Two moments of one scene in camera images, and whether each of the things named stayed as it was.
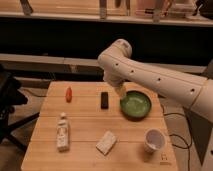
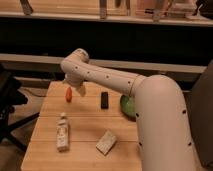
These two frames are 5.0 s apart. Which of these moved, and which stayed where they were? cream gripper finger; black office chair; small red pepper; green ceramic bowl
Moved: cream gripper finger
Stayed: black office chair; small red pepper; green ceramic bowl
